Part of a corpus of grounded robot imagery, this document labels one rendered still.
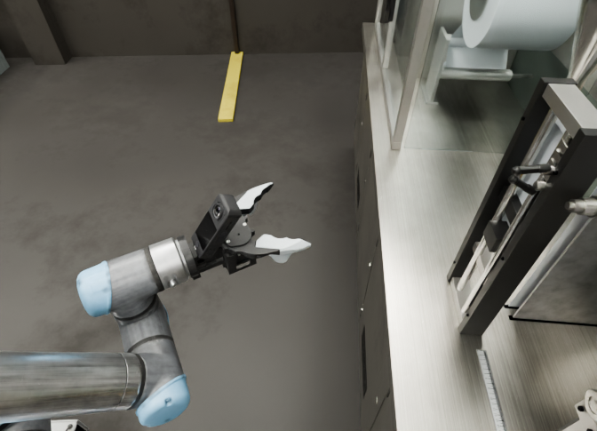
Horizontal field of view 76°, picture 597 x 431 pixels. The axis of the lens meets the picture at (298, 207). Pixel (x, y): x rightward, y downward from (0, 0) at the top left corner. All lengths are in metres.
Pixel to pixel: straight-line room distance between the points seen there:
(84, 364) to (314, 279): 1.61
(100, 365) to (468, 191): 1.10
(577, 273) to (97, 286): 0.87
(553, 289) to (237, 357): 1.35
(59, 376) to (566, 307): 0.96
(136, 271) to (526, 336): 0.84
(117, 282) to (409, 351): 0.62
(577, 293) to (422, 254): 0.34
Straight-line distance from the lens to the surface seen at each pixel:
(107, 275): 0.63
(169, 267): 0.63
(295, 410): 1.80
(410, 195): 1.25
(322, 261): 2.15
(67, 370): 0.58
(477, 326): 0.96
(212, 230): 0.60
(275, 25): 4.27
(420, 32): 1.23
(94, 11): 4.60
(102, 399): 0.60
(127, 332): 0.70
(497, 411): 0.94
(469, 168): 1.42
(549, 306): 1.04
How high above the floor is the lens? 1.72
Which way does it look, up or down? 45 degrees down
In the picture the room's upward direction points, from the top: straight up
